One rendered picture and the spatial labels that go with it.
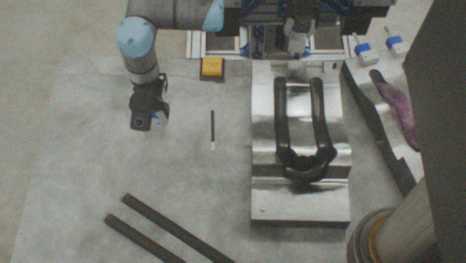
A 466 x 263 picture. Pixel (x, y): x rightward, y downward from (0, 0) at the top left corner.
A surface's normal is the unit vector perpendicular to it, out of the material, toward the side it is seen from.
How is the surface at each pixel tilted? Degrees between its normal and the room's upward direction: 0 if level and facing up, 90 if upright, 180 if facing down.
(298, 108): 2
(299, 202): 0
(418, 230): 90
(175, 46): 0
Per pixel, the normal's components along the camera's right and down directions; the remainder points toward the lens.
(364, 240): 0.00, -0.49
